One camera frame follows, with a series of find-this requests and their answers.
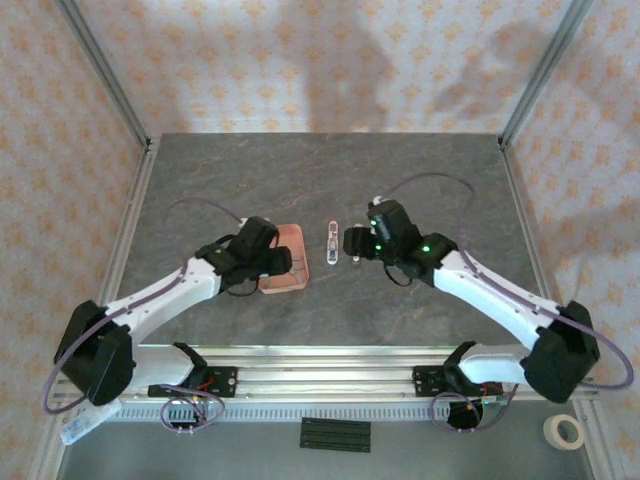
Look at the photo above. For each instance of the pink plastic tray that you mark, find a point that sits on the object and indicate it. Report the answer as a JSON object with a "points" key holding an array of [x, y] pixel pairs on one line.
{"points": [[295, 240]]}

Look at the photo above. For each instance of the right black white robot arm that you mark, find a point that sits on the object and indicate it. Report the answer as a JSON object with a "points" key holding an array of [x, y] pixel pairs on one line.
{"points": [[490, 295]]}

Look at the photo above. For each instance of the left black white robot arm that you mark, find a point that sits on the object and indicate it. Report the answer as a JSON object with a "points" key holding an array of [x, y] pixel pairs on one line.
{"points": [[160, 300]]}

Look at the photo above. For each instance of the wide aluminium base beam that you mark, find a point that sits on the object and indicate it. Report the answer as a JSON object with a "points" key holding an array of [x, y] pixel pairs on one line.
{"points": [[325, 382]]}

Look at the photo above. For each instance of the black ribbed block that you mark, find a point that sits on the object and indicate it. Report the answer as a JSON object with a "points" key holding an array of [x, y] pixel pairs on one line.
{"points": [[335, 435]]}

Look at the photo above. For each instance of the small green circuit board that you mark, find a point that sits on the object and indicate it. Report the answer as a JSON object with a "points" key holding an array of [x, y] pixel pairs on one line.
{"points": [[492, 400]]}

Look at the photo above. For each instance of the white tape roll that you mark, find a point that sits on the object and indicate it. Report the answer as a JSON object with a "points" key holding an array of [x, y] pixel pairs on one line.
{"points": [[552, 430]]}

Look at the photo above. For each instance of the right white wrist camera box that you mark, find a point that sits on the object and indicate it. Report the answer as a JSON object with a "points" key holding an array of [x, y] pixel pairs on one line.
{"points": [[377, 201]]}

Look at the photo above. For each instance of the aluminium table edge rail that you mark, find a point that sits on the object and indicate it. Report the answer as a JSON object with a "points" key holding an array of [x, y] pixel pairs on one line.
{"points": [[325, 352]]}

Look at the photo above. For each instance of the aluminium side rail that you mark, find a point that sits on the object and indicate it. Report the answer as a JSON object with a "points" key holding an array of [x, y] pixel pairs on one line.
{"points": [[520, 210], [135, 210]]}

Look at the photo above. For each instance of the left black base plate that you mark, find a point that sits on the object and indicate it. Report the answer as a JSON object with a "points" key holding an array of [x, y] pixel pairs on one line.
{"points": [[225, 382]]}

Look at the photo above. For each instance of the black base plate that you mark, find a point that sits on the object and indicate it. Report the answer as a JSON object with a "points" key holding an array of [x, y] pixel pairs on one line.
{"points": [[225, 382], [425, 382]]}

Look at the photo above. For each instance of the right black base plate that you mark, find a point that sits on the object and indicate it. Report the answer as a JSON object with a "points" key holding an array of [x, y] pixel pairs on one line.
{"points": [[425, 382]]}

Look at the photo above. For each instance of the aluminium frame post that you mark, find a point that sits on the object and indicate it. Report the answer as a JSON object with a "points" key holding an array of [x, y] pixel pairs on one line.
{"points": [[542, 75], [109, 75]]}

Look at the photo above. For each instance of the lower aluminium frame bar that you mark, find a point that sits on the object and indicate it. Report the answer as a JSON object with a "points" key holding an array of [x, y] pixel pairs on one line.
{"points": [[50, 450], [592, 450]]}

